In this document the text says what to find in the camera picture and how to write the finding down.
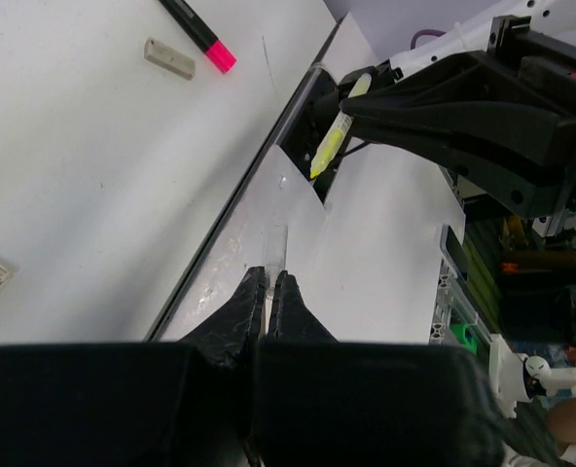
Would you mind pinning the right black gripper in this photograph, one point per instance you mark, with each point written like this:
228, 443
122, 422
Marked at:
503, 118

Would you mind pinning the black pink highlighter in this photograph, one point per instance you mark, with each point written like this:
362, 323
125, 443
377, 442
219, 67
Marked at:
201, 34

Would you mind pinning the bare human hand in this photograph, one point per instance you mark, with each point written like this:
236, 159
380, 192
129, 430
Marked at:
561, 422

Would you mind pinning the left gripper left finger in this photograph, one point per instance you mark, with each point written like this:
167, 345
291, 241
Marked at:
159, 403

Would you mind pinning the grey white eraser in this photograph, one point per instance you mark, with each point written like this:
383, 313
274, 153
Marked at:
169, 59

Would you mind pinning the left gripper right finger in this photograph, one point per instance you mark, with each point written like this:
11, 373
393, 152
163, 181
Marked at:
318, 401

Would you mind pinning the thin yellow highlighter pen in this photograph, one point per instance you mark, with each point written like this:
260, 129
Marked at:
333, 139

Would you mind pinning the white humanoid toy robot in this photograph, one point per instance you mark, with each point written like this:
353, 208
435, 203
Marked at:
517, 378

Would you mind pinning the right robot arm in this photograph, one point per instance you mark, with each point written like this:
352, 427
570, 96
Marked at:
547, 17

